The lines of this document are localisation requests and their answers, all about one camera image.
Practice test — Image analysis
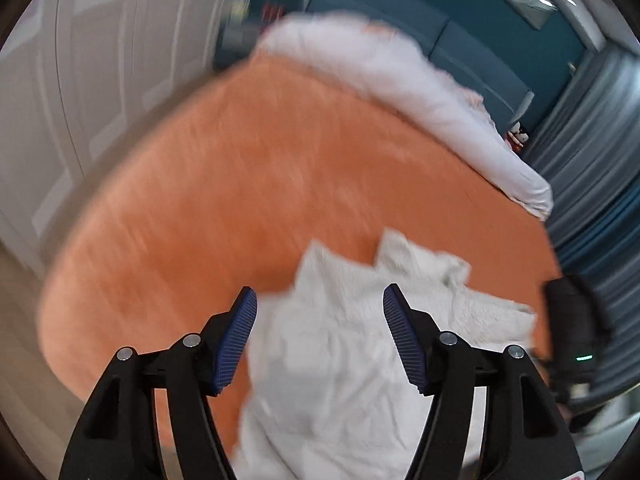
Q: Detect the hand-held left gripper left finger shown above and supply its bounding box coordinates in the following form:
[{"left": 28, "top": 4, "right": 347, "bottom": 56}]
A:
[{"left": 59, "top": 286, "right": 259, "bottom": 480}]

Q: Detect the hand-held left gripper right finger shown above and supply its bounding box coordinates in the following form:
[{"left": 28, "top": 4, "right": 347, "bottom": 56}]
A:
[{"left": 382, "top": 283, "right": 584, "bottom": 480}]

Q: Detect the white padded jacket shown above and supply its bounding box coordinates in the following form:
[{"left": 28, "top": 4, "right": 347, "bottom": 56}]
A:
[{"left": 235, "top": 229, "right": 539, "bottom": 480}]

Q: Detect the white wardrobe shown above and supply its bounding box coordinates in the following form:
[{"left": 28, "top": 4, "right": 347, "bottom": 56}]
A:
[{"left": 0, "top": 0, "right": 266, "bottom": 281}]

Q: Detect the pale pink duvet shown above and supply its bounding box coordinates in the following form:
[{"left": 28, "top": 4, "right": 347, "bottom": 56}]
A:
[{"left": 255, "top": 12, "right": 554, "bottom": 221}]

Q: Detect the blue nightstand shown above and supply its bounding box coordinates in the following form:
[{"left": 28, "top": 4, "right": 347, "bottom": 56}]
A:
[{"left": 215, "top": 10, "right": 262, "bottom": 69}]

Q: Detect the orange fleece blanket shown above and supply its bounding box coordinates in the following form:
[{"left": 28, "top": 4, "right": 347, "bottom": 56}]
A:
[{"left": 40, "top": 54, "right": 562, "bottom": 461}]

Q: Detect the blue upholstered headboard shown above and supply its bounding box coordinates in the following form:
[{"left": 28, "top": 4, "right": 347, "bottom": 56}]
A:
[{"left": 300, "top": 0, "right": 536, "bottom": 131}]

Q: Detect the grey curtain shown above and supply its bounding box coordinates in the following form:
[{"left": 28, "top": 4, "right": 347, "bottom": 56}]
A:
[{"left": 525, "top": 35, "right": 640, "bottom": 403}]

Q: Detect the small plush toy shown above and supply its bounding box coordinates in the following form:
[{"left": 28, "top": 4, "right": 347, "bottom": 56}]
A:
[{"left": 507, "top": 125, "right": 532, "bottom": 150}]

